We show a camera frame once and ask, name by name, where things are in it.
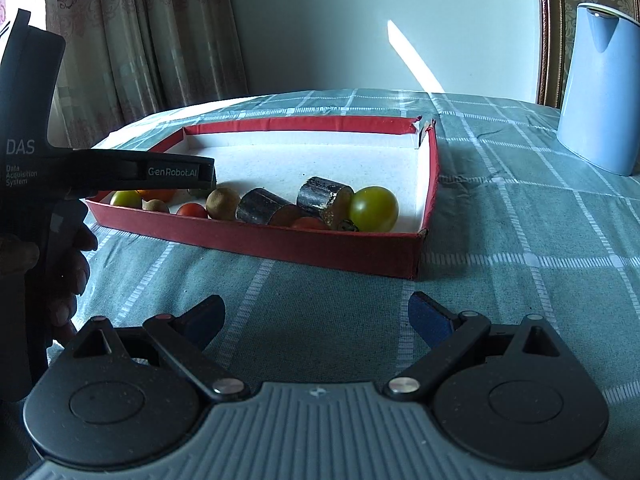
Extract brown wooden wall frame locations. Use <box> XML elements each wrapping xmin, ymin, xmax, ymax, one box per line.
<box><xmin>534</xmin><ymin>0</ymin><xmax>640</xmax><ymax>110</ymax></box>

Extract red tomato near sugarcane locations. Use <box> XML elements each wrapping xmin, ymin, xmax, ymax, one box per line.
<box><xmin>291</xmin><ymin>217</ymin><xmax>329</xmax><ymax>231</ymax></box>

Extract teal checked tablecloth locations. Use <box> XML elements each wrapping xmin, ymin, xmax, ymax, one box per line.
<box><xmin>74</xmin><ymin>89</ymin><xmax>639</xmax><ymax>479</ymax></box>

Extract patterned beige curtain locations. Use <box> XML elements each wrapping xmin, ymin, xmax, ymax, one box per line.
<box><xmin>44</xmin><ymin>0</ymin><xmax>248</xmax><ymax>148</ymax></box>

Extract green cherry tomato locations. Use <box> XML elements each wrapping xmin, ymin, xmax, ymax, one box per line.
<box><xmin>349</xmin><ymin>186</ymin><xmax>399</xmax><ymax>233</ymax></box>

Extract brown round longan fruit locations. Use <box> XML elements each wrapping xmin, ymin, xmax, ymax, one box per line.
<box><xmin>205</xmin><ymin>186</ymin><xmax>240</xmax><ymax>221</ymax></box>

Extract orange tangerine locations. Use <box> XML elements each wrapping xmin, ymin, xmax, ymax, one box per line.
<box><xmin>137</xmin><ymin>190</ymin><xmax>176</xmax><ymax>203</ymax></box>

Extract small tan longan fruit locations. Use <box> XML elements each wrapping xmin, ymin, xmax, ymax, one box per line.
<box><xmin>142</xmin><ymin>198</ymin><xmax>169</xmax><ymax>214</ymax></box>

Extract red cherry tomato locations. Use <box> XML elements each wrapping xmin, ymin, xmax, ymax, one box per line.
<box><xmin>176</xmin><ymin>203</ymin><xmax>208</xmax><ymax>219</ymax></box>

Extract person's left hand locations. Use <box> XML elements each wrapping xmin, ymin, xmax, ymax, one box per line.
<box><xmin>1</xmin><ymin>200</ymin><xmax>96</xmax><ymax>351</ymax></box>

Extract blue electric kettle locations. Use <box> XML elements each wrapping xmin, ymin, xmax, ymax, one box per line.
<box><xmin>558</xmin><ymin>2</ymin><xmax>640</xmax><ymax>177</ymax></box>

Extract dark sugarcane piece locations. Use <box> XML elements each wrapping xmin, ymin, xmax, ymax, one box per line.
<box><xmin>235</xmin><ymin>188</ymin><xmax>303</xmax><ymax>226</ymax></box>
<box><xmin>296</xmin><ymin>177</ymin><xmax>354</xmax><ymax>230</ymax></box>

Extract red white shallow box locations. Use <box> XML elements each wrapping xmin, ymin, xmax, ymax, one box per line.
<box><xmin>88</xmin><ymin>116</ymin><xmax>439</xmax><ymax>280</ymax></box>

